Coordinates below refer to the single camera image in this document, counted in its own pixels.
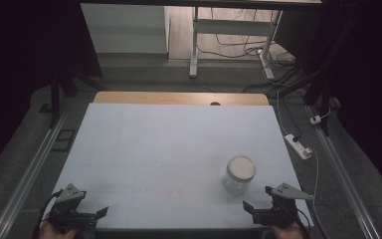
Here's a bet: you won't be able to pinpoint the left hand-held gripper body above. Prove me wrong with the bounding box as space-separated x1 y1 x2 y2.
48 183 97 233

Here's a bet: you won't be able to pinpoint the aluminium rail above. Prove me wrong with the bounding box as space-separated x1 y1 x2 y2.
305 105 382 239
0 99 76 239

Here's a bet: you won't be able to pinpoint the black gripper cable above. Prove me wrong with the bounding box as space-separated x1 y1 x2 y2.
33 188 64 239
294 207 331 239

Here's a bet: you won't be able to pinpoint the white jar lid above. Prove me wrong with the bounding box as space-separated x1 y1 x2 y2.
226 154 257 182

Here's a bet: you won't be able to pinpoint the white desk frame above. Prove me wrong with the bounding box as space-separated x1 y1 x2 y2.
188 7 284 81

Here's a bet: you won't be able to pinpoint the clear glass jar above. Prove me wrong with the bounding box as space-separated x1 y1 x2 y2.
222 167 255 196

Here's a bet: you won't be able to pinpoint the white power strip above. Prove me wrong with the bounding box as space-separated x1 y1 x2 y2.
284 133 313 161

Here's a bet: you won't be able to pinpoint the black floor cables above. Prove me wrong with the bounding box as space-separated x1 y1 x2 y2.
197 8 307 95

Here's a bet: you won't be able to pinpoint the black metal stand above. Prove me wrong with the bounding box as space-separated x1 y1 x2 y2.
302 13 362 137
38 63 103 129

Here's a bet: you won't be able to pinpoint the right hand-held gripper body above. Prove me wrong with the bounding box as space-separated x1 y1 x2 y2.
251 182 314 230

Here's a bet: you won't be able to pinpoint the wooden table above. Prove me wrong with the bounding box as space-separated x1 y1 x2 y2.
93 91 271 107

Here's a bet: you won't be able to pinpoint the person's left hand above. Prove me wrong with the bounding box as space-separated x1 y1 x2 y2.
38 220 81 239

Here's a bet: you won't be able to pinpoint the white cable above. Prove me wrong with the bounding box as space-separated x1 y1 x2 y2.
277 89 332 213

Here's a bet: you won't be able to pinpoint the grey cabinet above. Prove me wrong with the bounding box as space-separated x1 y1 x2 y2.
81 3 171 55

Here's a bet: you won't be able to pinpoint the person's right hand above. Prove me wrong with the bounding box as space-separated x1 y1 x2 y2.
271 221 308 239

